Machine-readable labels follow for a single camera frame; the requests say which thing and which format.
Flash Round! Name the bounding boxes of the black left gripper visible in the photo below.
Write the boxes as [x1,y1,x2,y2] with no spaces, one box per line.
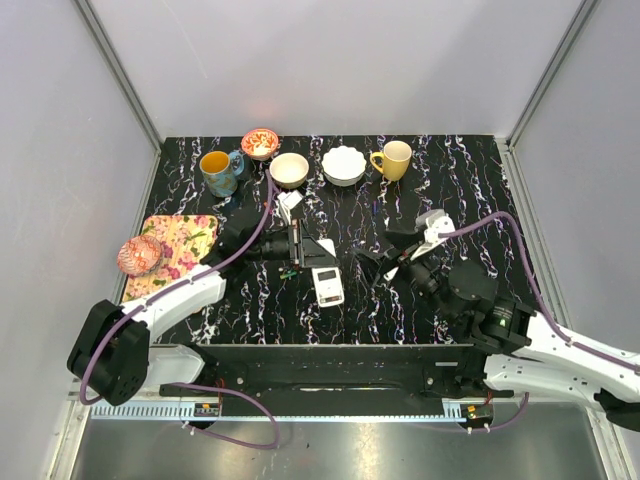
[245,219,340,271]

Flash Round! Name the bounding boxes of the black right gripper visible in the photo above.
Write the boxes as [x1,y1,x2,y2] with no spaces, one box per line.
[349,230,455,325]

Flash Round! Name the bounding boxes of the white red remote control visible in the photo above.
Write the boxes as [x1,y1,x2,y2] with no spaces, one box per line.
[311,264,345,308]

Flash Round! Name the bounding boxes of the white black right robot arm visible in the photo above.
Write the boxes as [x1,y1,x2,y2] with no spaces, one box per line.
[354,217,639,431]

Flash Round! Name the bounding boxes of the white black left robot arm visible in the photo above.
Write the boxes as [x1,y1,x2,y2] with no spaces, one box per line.
[67,209,338,406]

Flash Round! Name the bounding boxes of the cream round bowl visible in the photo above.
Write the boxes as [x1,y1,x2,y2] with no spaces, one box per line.
[269,153,309,189]

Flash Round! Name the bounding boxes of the white scalloped bowl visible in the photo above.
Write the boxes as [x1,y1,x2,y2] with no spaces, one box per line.
[321,146,367,187]

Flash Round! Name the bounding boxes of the yellow mug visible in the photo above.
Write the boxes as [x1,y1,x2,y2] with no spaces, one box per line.
[369,140,413,181]

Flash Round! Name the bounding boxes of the blue floral mug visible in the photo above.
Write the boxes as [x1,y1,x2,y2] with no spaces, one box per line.
[199,151,245,198]

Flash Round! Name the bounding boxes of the orange patterned small bowl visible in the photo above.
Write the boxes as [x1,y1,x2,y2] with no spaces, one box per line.
[241,128,280,161]

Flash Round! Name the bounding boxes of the floral wooden tray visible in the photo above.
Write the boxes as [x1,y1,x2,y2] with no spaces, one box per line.
[121,215,219,302]

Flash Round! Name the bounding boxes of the red patterned bowl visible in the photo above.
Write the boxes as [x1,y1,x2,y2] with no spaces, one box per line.
[117,235,163,277]

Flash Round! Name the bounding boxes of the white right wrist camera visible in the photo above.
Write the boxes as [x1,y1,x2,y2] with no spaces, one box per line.
[415,209,456,248]

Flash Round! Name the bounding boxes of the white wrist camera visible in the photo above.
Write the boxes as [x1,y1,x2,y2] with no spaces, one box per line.
[415,209,456,248]
[277,190,303,225]

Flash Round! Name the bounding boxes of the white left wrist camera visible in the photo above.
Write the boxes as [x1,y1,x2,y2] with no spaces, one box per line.
[277,190,303,225]

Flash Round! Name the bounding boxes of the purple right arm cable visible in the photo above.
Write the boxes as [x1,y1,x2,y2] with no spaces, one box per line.
[434,210,640,434]

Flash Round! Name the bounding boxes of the aluminium frame post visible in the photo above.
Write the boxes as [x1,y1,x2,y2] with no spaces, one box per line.
[74,0,164,146]

